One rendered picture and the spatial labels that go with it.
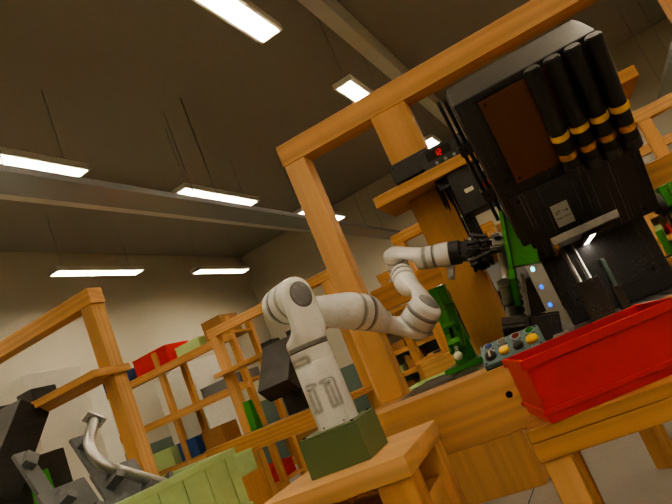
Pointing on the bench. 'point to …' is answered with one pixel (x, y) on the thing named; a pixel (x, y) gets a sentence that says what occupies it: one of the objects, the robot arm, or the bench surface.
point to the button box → (510, 347)
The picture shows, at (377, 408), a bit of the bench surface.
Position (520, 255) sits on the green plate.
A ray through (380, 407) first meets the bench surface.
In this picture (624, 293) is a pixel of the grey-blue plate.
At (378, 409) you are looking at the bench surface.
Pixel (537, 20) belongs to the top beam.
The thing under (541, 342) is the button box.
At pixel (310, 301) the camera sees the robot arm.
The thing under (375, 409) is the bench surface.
